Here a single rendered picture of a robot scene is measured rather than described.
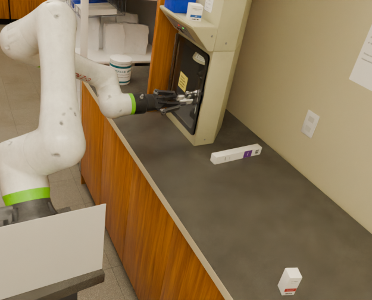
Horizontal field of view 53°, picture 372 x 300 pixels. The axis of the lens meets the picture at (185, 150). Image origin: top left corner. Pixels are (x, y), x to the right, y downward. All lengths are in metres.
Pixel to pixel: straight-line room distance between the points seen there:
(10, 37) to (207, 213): 0.90
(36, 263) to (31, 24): 0.69
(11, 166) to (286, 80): 1.30
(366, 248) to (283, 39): 1.00
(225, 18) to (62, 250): 1.06
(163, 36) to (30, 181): 1.07
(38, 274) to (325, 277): 0.90
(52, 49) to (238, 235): 0.87
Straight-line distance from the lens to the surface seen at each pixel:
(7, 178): 1.14
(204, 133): 1.79
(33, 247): 1.05
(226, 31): 1.61
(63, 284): 1.18
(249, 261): 1.32
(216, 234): 1.36
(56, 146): 1.02
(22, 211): 1.11
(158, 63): 1.95
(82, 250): 1.12
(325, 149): 1.76
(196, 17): 1.62
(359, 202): 1.71
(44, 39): 1.19
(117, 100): 1.56
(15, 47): 1.32
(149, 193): 1.68
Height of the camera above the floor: 1.88
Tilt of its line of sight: 32 degrees down
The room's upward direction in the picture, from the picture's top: 11 degrees clockwise
